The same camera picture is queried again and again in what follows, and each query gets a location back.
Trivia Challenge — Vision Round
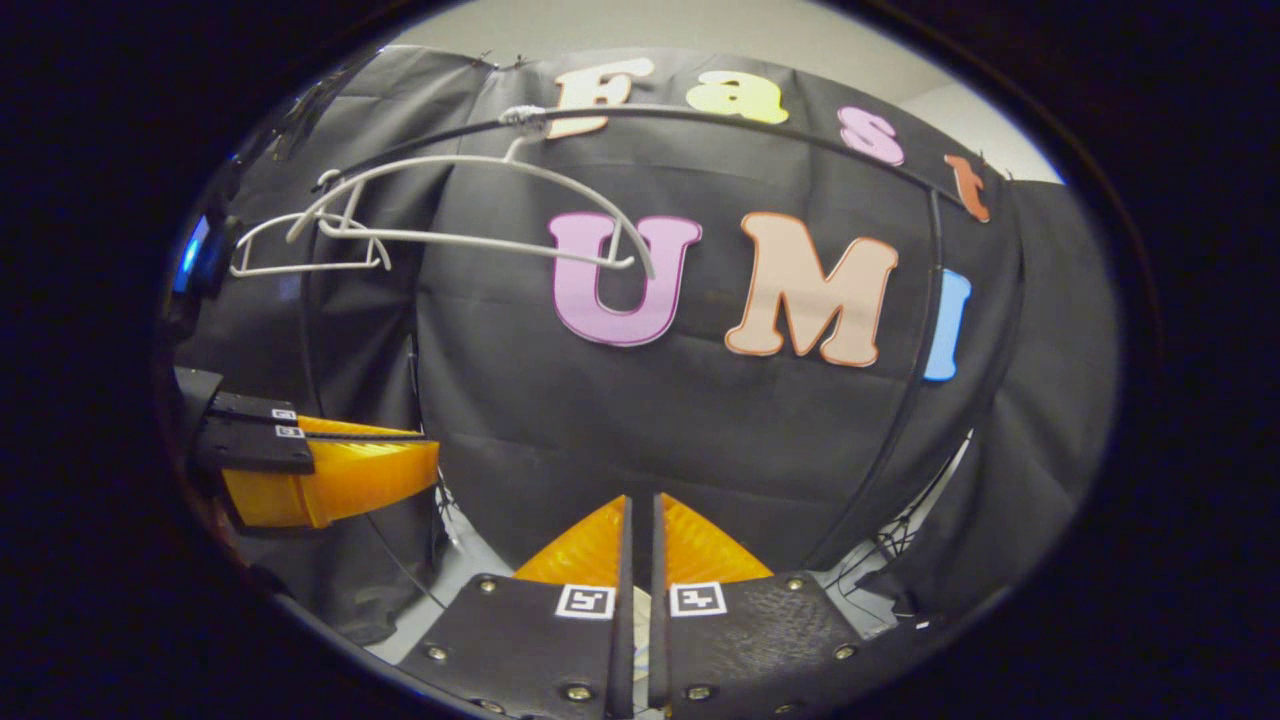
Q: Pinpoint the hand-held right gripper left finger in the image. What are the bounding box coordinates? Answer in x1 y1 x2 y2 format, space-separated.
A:
398 495 636 720

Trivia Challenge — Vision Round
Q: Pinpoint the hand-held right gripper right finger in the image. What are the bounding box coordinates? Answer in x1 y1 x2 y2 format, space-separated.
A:
648 492 866 720

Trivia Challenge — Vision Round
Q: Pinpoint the small white clothes hanger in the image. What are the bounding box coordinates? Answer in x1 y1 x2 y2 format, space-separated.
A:
230 170 393 278

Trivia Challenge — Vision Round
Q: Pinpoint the large white clothes hanger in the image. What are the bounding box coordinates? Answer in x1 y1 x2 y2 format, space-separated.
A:
288 105 658 281

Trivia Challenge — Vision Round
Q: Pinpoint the black clothes rack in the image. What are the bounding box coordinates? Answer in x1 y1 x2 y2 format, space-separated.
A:
300 103 951 576

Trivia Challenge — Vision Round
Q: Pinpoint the black folding stand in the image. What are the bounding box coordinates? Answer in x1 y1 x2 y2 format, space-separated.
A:
828 430 966 621

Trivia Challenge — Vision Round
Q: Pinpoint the black backdrop cloth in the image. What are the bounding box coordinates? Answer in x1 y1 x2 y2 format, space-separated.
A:
165 45 1121 646

